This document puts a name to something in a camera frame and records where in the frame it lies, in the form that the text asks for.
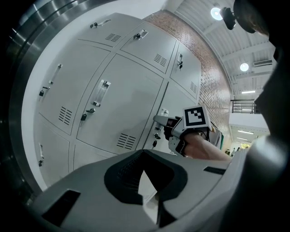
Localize black metal railing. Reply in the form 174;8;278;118
230;99;260;115

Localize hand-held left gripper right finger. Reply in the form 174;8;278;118
142;149;233;229

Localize white air conditioner unit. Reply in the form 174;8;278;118
251;58;273;68

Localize black head-worn camera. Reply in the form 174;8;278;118
220;6;237;31

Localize stainless steel door frame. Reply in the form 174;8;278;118
6;0;96;200

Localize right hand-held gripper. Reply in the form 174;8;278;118
153;105;214;157

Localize grey metal locker cabinet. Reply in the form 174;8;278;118
33;12;203;190

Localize person's dark shirt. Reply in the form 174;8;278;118
224;34;290;232

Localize person's right forearm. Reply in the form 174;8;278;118
184;130;233;162

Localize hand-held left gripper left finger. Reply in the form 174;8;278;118
29;149;159;232

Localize grey locker door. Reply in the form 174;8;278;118
145;79;201;159

